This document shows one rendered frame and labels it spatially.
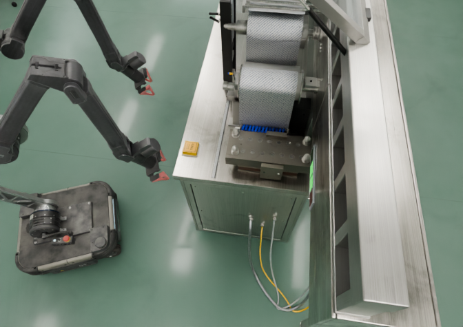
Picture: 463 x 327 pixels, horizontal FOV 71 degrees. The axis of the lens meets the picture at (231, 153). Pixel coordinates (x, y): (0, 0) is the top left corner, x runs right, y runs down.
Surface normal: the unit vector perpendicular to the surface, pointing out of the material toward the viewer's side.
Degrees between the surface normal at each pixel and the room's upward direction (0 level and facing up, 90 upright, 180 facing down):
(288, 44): 92
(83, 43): 0
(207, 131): 0
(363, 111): 0
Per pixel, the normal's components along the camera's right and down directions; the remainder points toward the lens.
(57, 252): -0.02, -0.52
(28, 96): 0.21, 0.81
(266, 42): -0.15, 0.86
